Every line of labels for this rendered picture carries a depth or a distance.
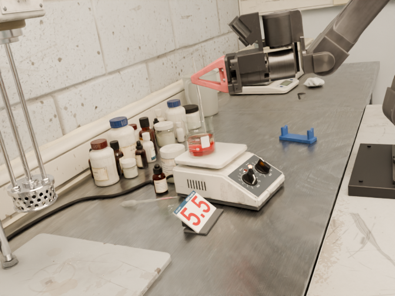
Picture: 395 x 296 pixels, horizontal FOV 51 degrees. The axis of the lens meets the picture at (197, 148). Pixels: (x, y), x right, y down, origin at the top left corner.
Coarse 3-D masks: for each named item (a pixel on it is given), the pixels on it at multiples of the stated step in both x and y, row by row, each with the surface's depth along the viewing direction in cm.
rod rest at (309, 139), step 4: (284, 128) 115; (312, 128) 110; (284, 132) 115; (308, 132) 109; (312, 132) 110; (280, 136) 115; (284, 136) 115; (288, 136) 114; (292, 136) 114; (296, 136) 113; (300, 136) 113; (304, 136) 113; (308, 136) 109; (312, 136) 111; (288, 140) 114; (292, 140) 113; (296, 140) 112; (300, 140) 111; (304, 140) 110; (308, 140) 109; (312, 140) 109
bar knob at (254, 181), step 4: (248, 172) 82; (252, 172) 81; (244, 176) 82; (248, 176) 82; (252, 176) 80; (244, 180) 81; (248, 180) 81; (252, 180) 80; (256, 180) 82; (248, 184) 81; (252, 184) 81
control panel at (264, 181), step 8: (248, 160) 87; (256, 160) 88; (240, 168) 84; (248, 168) 85; (272, 168) 88; (232, 176) 81; (240, 176) 82; (256, 176) 84; (264, 176) 84; (272, 176) 85; (240, 184) 80; (256, 184) 81; (264, 184) 82; (256, 192) 80
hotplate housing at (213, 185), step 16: (240, 160) 87; (176, 176) 88; (192, 176) 85; (208, 176) 83; (224, 176) 81; (176, 192) 89; (208, 192) 84; (224, 192) 82; (240, 192) 80; (272, 192) 83; (256, 208) 79
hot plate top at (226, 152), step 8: (216, 144) 92; (224, 144) 92; (232, 144) 91; (240, 144) 90; (216, 152) 88; (224, 152) 87; (232, 152) 86; (240, 152) 87; (176, 160) 87; (184, 160) 86; (192, 160) 85; (200, 160) 84; (208, 160) 84; (216, 160) 83; (224, 160) 83; (216, 168) 81
